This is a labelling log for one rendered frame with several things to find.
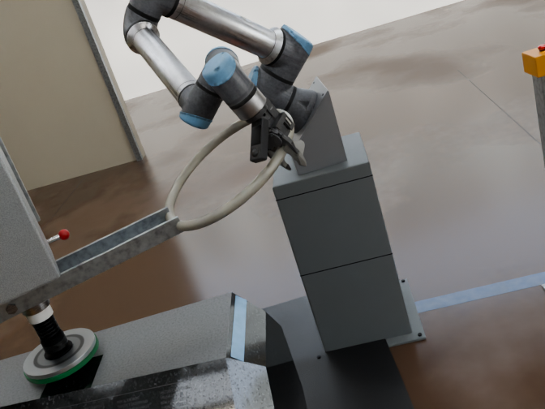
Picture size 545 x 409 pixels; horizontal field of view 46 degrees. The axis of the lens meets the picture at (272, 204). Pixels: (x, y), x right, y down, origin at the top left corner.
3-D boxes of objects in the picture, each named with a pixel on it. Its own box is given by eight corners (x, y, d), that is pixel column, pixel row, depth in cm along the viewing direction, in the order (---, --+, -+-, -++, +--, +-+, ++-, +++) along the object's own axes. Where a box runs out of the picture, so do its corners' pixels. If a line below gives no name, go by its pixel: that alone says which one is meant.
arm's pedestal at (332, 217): (311, 303, 330) (263, 153, 297) (407, 280, 323) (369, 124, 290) (315, 363, 284) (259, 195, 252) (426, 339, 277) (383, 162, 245)
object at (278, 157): (199, 254, 168) (191, 247, 167) (152, 208, 211) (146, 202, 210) (324, 124, 175) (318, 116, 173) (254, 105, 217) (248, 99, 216)
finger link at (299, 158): (318, 150, 178) (293, 129, 176) (311, 165, 175) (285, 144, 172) (311, 154, 181) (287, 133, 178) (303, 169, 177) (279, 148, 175)
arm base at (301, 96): (293, 118, 276) (274, 108, 273) (317, 83, 265) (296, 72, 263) (293, 141, 261) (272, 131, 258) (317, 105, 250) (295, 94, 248)
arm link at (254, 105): (248, 104, 163) (223, 114, 170) (259, 118, 165) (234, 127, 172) (262, 82, 168) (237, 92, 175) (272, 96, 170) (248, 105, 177)
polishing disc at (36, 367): (18, 359, 189) (16, 355, 189) (84, 322, 198) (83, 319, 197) (32, 390, 171) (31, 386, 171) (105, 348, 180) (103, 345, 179)
